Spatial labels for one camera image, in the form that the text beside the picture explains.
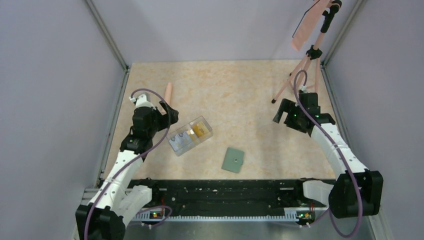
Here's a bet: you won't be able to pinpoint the clear plastic card box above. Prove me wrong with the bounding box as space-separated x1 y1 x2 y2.
166 116 213 157

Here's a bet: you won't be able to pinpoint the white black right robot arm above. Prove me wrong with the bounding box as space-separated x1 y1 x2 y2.
273 91 384 219

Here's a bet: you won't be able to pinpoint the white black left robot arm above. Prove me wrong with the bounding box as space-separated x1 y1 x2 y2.
75 100 179 240

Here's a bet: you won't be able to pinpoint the silver cards in box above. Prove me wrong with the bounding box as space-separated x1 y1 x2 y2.
168 131 194 153

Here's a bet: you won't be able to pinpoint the gold VIP credit card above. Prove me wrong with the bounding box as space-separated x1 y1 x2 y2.
192 120 210 138

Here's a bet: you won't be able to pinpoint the pink tripod stand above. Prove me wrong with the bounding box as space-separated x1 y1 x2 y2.
271 0 343 104

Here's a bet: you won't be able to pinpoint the pink flat panel on tripod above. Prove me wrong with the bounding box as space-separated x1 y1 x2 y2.
291 0 330 51

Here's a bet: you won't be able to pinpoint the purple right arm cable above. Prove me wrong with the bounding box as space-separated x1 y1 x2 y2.
293 69 364 239

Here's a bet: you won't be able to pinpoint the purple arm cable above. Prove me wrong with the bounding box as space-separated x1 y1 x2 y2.
82 88 174 240
293 69 364 239

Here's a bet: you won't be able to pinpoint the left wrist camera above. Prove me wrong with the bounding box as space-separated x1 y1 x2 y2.
129 92 154 109

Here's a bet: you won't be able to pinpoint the pink cylindrical handle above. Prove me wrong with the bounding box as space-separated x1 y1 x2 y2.
163 82 173 106

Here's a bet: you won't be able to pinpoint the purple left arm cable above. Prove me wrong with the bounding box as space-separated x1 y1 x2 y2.
82 88 174 240

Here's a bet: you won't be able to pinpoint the grey slotted cable duct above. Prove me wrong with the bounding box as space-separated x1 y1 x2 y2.
132 211 299 222

